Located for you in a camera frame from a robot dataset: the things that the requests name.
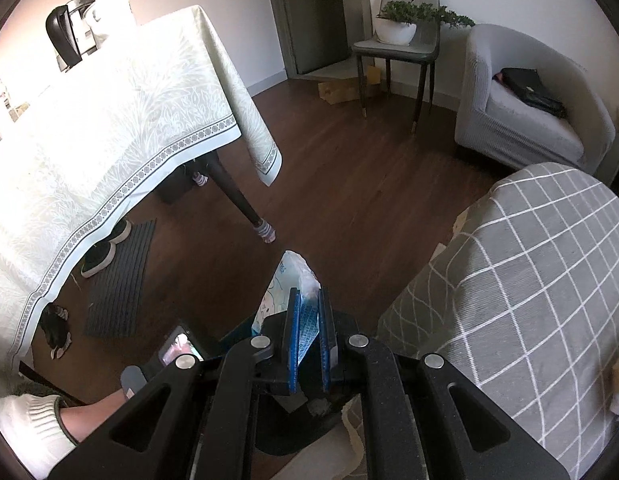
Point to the grey ribbed floor mat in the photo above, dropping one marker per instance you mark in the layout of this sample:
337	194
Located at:
119	300

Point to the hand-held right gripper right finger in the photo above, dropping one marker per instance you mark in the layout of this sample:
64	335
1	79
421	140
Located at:
325	340

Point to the grey checked tablecloth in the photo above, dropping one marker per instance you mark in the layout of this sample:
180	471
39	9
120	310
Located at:
514	285

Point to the table with white cloth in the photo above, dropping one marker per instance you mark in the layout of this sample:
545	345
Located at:
114	135

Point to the black table leg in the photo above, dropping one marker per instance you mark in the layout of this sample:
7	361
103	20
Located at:
234	195

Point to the person's left forearm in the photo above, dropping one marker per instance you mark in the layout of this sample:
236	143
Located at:
39	425

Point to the blue white plastic package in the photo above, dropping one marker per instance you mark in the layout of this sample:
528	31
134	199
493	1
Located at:
297	275

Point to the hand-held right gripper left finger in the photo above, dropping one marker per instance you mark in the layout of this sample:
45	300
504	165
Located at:
291	345

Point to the grey armchair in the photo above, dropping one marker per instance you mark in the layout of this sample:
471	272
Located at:
489	125

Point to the white dark sneaker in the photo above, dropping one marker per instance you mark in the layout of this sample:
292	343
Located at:
120	232
96	260

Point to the potted plant in white pot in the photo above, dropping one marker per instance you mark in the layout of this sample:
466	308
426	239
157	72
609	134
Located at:
395	32

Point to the black kettle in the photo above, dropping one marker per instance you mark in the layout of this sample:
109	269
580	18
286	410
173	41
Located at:
59	25

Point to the grey chair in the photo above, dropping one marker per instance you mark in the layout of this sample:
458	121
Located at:
389	50

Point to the grey door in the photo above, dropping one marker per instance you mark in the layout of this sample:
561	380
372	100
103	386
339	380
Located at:
314	10

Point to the striped table leg sock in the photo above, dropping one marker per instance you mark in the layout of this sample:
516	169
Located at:
264	230
200	179

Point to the black bag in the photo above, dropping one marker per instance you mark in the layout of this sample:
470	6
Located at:
527	85

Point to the dark furry slipper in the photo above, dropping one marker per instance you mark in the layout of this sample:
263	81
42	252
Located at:
55	330

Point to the cardboard box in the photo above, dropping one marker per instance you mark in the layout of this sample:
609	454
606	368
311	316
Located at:
339	91

